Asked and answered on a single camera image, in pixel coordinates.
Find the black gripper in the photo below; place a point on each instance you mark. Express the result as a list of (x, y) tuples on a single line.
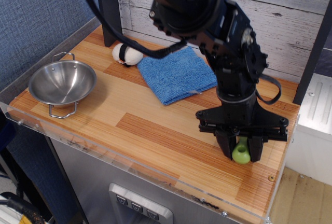
[(245, 118)]

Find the green handled grey spatula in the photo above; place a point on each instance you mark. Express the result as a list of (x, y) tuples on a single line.
[(241, 152)]

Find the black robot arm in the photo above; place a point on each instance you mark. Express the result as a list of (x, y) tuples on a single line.
[(223, 33)]

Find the white side cabinet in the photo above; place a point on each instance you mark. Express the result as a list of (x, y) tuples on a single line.
[(309, 152)]

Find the blue folded cloth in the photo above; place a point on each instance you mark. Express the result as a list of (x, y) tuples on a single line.
[(177, 76)]

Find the silver button control panel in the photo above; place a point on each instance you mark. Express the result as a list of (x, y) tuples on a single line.
[(130, 207)]

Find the white plush with black band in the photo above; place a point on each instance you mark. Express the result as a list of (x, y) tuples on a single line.
[(126, 55)]

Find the steel cabinet front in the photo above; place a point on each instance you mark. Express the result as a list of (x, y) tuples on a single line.
[(90, 178)]

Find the clear acrylic table guard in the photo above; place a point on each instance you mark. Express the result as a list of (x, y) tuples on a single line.
[(158, 152)]

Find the yellow object at corner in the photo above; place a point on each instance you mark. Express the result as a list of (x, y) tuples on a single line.
[(24, 220)]

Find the dark right vertical post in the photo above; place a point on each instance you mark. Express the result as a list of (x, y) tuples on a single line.
[(314, 56)]

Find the dark vertical post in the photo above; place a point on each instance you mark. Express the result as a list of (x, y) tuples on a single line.
[(109, 14), (314, 56)]

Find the steel bowl with handles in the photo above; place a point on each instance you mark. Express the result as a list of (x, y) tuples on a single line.
[(62, 82)]

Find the dark left vertical post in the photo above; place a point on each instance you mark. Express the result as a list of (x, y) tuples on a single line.
[(109, 14)]

